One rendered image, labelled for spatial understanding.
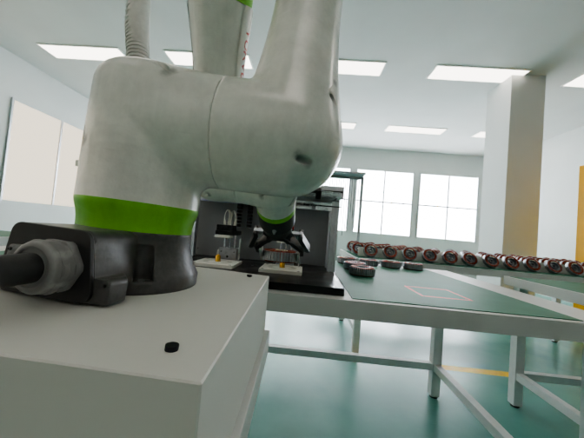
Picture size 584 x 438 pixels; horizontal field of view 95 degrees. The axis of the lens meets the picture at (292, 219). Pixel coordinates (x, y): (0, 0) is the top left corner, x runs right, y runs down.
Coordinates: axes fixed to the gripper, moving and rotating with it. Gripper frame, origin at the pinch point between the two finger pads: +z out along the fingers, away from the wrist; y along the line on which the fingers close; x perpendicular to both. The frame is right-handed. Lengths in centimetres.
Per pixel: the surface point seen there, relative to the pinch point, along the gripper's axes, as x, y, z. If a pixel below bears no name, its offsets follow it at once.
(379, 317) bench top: 17.4, -29.1, -3.9
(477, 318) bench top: 15, -54, -5
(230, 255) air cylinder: -8.8, 22.8, 24.5
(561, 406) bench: 29, -137, 78
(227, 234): -12.9, 23.0, 13.2
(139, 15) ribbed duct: -186, 129, 7
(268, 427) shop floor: 51, 2, 79
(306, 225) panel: -29.0, -7.6, 27.7
